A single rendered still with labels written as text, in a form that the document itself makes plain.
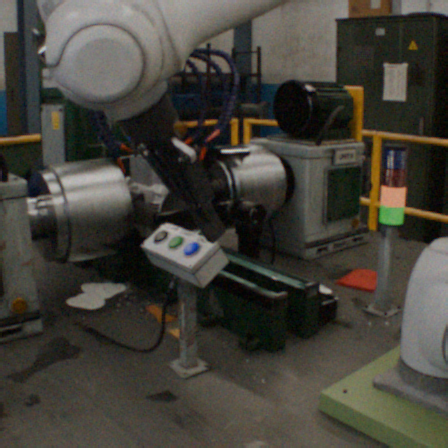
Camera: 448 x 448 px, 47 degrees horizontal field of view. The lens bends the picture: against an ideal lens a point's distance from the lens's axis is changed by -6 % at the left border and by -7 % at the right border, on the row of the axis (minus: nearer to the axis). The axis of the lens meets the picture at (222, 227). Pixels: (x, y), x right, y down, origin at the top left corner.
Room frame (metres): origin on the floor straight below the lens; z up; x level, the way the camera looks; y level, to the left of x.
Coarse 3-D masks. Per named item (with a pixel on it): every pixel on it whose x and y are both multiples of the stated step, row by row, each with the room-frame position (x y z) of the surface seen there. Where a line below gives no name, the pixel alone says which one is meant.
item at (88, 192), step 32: (96, 160) 1.34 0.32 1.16; (32, 192) 1.29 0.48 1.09; (64, 192) 1.19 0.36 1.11; (96, 192) 1.23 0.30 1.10; (128, 192) 1.28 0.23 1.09; (32, 224) 1.18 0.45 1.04; (64, 224) 1.17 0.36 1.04; (96, 224) 1.21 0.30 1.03; (128, 224) 1.26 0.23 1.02; (64, 256) 1.21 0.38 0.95; (96, 256) 1.27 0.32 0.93
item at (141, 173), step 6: (132, 162) 1.50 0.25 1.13; (138, 162) 1.48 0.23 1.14; (144, 162) 1.45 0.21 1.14; (132, 168) 1.51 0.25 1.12; (138, 168) 1.48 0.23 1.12; (144, 168) 1.45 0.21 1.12; (150, 168) 1.43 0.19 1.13; (132, 174) 1.50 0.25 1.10; (138, 174) 1.47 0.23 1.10; (144, 174) 1.45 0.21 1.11; (150, 174) 1.43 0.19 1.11; (132, 180) 1.50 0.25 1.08; (138, 180) 1.48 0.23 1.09; (144, 180) 1.45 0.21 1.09; (150, 180) 1.43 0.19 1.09; (144, 186) 1.45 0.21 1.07; (150, 186) 1.43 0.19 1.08
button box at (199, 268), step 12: (168, 228) 1.00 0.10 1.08; (180, 228) 0.98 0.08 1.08; (168, 240) 0.97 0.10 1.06; (192, 240) 0.93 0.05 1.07; (204, 240) 0.92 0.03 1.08; (156, 252) 0.95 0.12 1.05; (168, 252) 0.93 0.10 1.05; (180, 252) 0.92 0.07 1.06; (204, 252) 0.89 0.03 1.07; (216, 252) 0.90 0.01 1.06; (156, 264) 0.99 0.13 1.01; (168, 264) 0.93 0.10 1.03; (180, 264) 0.89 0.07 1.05; (192, 264) 0.87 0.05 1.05; (204, 264) 0.88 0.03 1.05; (216, 264) 0.90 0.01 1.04; (180, 276) 0.92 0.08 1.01; (192, 276) 0.88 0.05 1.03; (204, 276) 0.88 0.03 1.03
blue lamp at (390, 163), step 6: (384, 150) 1.23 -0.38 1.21; (390, 150) 1.21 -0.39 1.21; (396, 150) 1.20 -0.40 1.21; (402, 150) 1.25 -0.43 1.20; (384, 156) 1.23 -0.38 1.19; (390, 156) 1.21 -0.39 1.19; (396, 156) 1.20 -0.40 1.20; (402, 156) 1.20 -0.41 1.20; (384, 162) 1.22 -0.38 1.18; (390, 162) 1.21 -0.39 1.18; (396, 162) 1.20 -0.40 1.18; (402, 162) 1.20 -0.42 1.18; (390, 168) 1.21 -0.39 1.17; (396, 168) 1.20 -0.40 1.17; (402, 168) 1.20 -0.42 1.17
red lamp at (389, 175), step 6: (384, 168) 1.22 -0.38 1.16; (384, 174) 1.22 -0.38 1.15; (390, 174) 1.21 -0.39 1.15; (396, 174) 1.20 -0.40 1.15; (402, 174) 1.20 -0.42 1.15; (384, 180) 1.22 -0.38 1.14; (390, 180) 1.21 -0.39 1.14; (396, 180) 1.20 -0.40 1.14; (402, 180) 1.20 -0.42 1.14; (384, 186) 1.22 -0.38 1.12; (390, 186) 1.21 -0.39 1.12; (396, 186) 1.20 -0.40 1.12; (402, 186) 1.20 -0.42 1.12
